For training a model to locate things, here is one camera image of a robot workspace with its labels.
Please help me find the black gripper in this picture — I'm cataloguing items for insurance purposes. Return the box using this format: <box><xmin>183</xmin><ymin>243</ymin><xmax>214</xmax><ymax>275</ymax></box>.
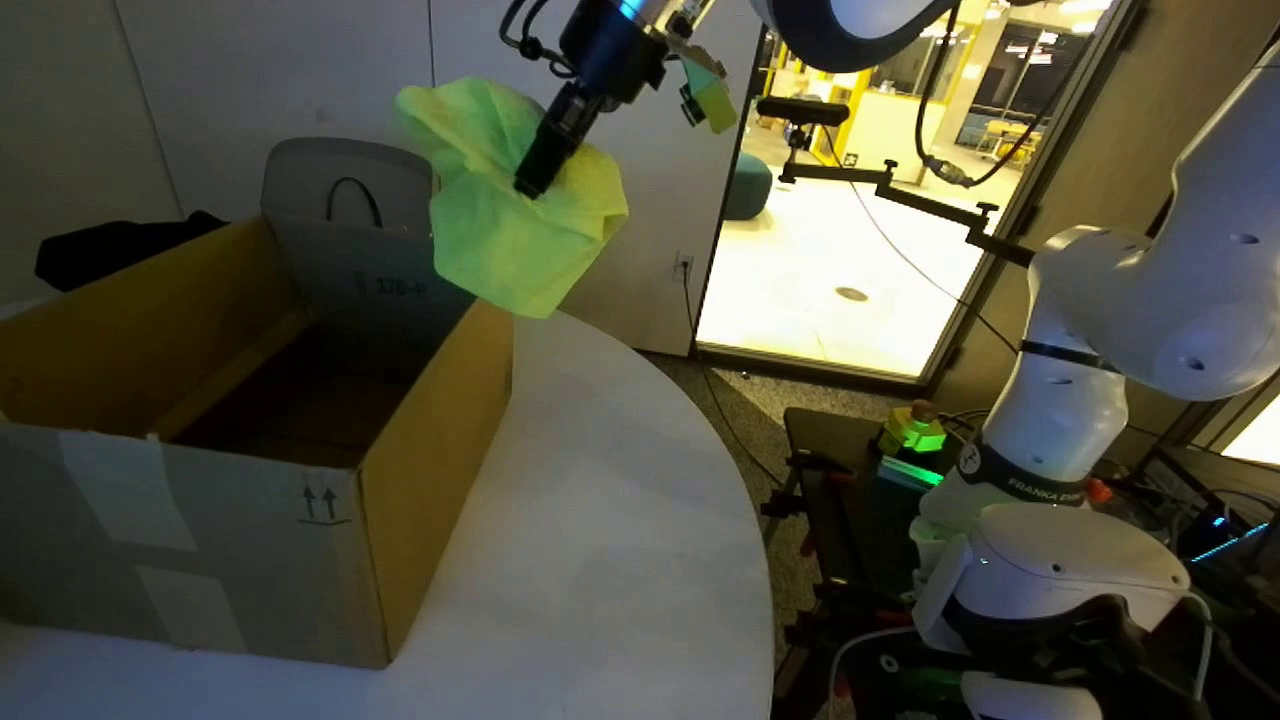
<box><xmin>512</xmin><ymin>0</ymin><xmax>672</xmax><ymax>200</ymax></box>

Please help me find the yellow microfibre towel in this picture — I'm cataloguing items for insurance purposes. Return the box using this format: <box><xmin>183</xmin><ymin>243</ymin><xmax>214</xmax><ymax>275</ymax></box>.
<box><xmin>394</xmin><ymin>76</ymin><xmax>634</xmax><ymax>325</ymax></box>

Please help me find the open cardboard box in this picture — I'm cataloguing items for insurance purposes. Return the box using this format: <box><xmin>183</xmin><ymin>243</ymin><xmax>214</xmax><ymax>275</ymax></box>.
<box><xmin>0</xmin><ymin>211</ymin><xmax>520</xmax><ymax>673</ymax></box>

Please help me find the dark green round ottoman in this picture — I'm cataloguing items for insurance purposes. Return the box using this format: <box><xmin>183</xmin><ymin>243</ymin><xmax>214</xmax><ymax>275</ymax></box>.
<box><xmin>723</xmin><ymin>152</ymin><xmax>775</xmax><ymax>223</ymax></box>

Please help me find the grey chair backrest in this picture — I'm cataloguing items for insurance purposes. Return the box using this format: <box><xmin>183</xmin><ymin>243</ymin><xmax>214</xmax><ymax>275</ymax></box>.
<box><xmin>257</xmin><ymin>132</ymin><xmax>435</xmax><ymax>238</ymax></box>

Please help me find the small glowing status device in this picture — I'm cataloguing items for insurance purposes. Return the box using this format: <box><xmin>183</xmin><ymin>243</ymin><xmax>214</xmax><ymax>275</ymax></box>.
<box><xmin>872</xmin><ymin>406</ymin><xmax>951</xmax><ymax>495</ymax></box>

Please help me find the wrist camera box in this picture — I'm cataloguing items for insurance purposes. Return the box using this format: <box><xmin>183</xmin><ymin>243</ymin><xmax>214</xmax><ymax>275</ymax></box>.
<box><xmin>672</xmin><ymin>37</ymin><xmax>742</xmax><ymax>137</ymax></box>

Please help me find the black camera mount rod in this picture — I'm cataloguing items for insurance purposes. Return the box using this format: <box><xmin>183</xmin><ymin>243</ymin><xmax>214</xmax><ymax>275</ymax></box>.
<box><xmin>754</xmin><ymin>90</ymin><xmax>1037</xmax><ymax>268</ymax></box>

